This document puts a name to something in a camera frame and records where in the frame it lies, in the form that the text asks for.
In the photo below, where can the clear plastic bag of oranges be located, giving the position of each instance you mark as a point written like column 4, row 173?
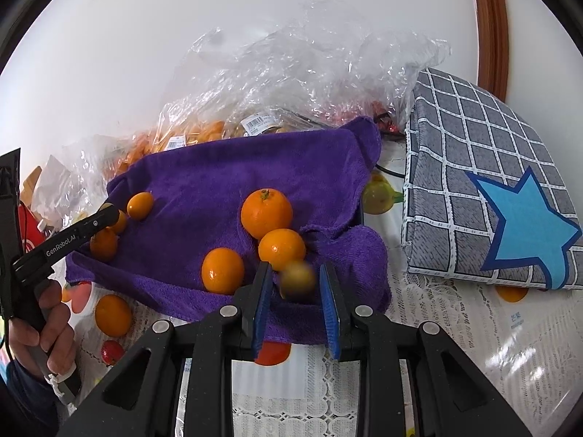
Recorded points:
column 200, row 132

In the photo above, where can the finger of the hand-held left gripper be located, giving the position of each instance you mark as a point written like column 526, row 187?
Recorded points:
column 98, row 223

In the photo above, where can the crumpled clear plastic bag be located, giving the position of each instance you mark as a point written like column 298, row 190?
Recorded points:
column 91, row 164

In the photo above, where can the large orange with stem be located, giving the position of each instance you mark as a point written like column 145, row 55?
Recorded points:
column 266, row 213

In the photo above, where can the clear plastic bag red fruit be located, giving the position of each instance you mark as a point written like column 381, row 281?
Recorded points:
column 373, row 63

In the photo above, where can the brown wooden door frame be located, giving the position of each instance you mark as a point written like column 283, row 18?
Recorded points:
column 489, row 9

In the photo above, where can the grey checked cushion blue star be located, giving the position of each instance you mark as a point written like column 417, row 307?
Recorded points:
column 478, row 168

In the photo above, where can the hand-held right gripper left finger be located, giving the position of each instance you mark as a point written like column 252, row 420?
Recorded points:
column 262, row 309

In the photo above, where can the person's left forearm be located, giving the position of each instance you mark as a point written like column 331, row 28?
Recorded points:
column 27, row 400

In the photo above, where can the small orange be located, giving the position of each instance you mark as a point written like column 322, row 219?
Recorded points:
column 281, row 248
column 140, row 205
column 222, row 271
column 104, row 243
column 113, row 315
column 122, row 224

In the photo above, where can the purple towel covered tray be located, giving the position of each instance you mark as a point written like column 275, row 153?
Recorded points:
column 196, row 182

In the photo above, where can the small yellowish fruit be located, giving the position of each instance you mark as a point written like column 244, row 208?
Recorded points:
column 297, row 278

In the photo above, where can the person's left hand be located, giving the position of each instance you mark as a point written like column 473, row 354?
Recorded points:
column 59, row 341

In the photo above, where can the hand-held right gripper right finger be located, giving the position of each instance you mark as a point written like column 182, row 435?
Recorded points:
column 330, row 314

